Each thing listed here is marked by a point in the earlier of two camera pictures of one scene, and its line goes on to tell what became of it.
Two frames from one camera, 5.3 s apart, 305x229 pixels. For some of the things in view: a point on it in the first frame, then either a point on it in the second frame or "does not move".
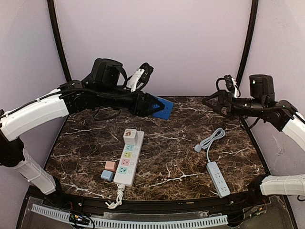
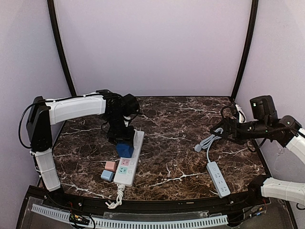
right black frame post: x=250 y=43 does not move
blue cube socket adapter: x=165 y=113 -> x=125 y=149
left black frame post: x=59 y=37 does not move
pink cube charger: x=111 y=165 does not move
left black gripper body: x=141 y=104 -> x=121 y=137
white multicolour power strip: x=128 y=162 does not move
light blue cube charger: x=107 y=175 does not move
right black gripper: x=227 y=103 -> x=228 y=129
